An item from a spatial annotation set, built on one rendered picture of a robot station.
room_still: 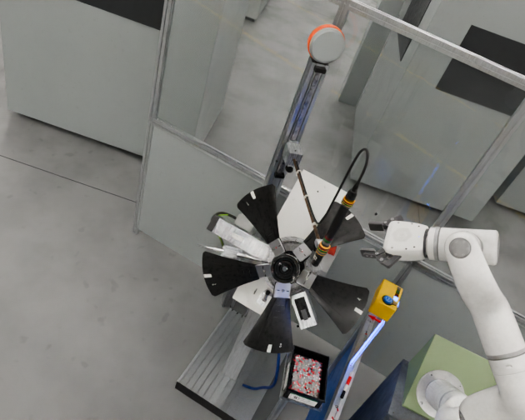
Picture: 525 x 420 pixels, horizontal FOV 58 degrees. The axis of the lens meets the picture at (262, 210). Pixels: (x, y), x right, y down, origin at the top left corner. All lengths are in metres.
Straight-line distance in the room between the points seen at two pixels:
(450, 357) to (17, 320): 2.32
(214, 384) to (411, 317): 1.19
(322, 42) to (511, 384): 1.46
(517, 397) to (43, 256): 2.86
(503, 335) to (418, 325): 1.75
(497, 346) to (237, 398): 1.88
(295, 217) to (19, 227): 2.06
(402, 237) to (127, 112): 3.07
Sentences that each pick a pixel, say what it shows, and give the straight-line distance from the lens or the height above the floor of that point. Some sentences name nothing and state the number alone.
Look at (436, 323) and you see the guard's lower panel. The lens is 2.93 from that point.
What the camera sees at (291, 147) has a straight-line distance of 2.28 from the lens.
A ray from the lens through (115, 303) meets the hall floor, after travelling 3.19.
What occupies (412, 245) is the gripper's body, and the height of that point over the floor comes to 1.87.
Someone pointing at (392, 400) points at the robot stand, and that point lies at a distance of 2.17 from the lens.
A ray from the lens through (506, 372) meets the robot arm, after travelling 1.26.
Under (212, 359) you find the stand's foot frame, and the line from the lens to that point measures 2.98.
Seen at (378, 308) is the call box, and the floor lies 1.03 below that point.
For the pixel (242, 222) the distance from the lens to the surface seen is 2.16.
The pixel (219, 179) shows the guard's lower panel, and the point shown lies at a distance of 2.86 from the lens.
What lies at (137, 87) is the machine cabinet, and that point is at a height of 0.67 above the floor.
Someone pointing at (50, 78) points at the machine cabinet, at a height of 0.49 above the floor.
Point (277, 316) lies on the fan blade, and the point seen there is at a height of 1.04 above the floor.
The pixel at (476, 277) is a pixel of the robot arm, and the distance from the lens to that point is 1.16.
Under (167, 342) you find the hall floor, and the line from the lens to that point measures 3.06.
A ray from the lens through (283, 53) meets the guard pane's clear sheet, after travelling 2.39.
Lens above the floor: 2.60
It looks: 40 degrees down
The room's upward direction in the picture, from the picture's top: 21 degrees clockwise
